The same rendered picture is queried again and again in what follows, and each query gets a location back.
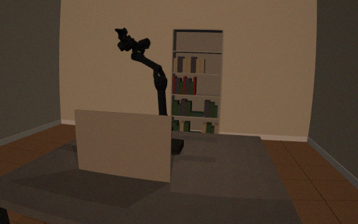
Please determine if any tan flat rectangular board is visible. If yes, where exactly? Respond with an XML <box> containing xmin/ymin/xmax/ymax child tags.
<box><xmin>75</xmin><ymin>110</ymin><xmax>172</xmax><ymax>183</ymax></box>

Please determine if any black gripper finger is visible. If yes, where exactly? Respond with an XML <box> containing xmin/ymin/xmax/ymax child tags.
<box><xmin>115</xmin><ymin>29</ymin><xmax>125</xmax><ymax>36</ymax></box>
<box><xmin>118</xmin><ymin>37</ymin><xmax>131</xmax><ymax>48</ymax></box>

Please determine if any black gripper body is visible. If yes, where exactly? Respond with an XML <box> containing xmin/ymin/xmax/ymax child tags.
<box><xmin>120</xmin><ymin>28</ymin><xmax>136</xmax><ymax>52</ymax></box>

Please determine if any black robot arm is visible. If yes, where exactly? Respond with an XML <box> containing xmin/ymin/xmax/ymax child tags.
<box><xmin>131</xmin><ymin>39</ymin><xmax>168</xmax><ymax>116</ymax></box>

